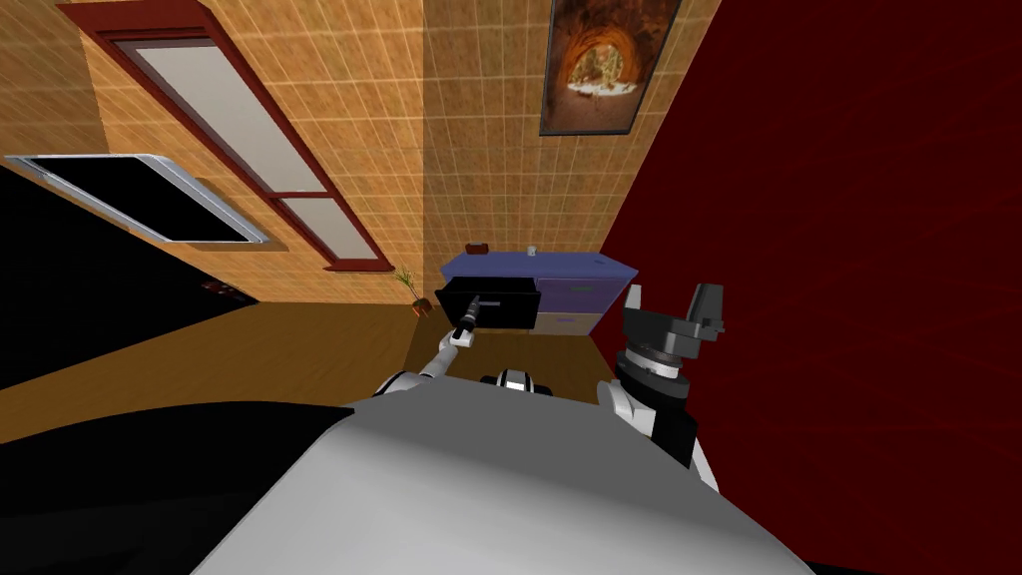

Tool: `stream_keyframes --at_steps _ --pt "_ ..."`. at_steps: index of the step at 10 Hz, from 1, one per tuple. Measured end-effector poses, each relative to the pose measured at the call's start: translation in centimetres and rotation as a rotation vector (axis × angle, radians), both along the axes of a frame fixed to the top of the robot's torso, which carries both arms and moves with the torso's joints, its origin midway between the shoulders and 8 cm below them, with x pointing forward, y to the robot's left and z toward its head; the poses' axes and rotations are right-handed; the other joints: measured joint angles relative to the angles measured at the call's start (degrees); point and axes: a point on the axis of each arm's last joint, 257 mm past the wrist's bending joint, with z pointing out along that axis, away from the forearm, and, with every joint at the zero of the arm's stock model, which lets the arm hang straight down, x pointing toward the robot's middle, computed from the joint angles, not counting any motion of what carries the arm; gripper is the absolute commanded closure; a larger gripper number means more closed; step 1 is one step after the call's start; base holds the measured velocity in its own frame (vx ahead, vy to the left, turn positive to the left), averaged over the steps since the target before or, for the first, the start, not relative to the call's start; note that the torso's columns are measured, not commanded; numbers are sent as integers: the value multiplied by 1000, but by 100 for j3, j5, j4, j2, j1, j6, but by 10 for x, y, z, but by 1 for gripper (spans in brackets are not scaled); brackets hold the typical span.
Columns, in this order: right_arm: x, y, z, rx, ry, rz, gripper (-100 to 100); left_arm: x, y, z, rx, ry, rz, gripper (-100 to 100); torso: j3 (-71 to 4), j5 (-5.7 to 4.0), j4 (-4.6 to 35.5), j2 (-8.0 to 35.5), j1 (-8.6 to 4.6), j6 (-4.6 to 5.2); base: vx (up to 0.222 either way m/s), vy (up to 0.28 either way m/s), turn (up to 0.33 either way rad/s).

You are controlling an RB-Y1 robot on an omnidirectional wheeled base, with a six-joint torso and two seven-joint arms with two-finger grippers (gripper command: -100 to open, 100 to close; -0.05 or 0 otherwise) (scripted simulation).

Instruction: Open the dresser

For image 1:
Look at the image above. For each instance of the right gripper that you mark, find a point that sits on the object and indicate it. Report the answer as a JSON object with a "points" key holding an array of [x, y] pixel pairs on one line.
{"points": [[656, 331]]}

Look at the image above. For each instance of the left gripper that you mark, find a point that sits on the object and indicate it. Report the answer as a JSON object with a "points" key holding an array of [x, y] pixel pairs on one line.
{"points": [[468, 315]]}

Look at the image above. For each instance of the black drawer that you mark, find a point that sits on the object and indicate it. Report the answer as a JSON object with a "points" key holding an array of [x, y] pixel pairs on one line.
{"points": [[511, 307]]}

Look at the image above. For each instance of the small potted plant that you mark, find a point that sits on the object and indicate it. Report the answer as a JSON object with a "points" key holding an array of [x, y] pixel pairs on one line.
{"points": [[415, 291]]}

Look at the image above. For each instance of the blue cabinet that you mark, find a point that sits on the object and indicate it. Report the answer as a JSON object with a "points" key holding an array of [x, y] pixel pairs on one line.
{"points": [[579, 279]]}

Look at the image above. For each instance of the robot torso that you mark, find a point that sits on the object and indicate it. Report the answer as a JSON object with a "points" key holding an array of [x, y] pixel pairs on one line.
{"points": [[479, 487]]}

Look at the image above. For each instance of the red framed window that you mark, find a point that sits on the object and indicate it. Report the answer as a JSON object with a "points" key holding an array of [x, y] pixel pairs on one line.
{"points": [[239, 136]]}

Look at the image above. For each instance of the silver framed black screen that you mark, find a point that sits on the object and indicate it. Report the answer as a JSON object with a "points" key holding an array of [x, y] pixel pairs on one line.
{"points": [[144, 196]]}

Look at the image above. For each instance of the dark framed wall picture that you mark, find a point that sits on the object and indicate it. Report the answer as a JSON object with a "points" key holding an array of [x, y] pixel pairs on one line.
{"points": [[607, 64]]}

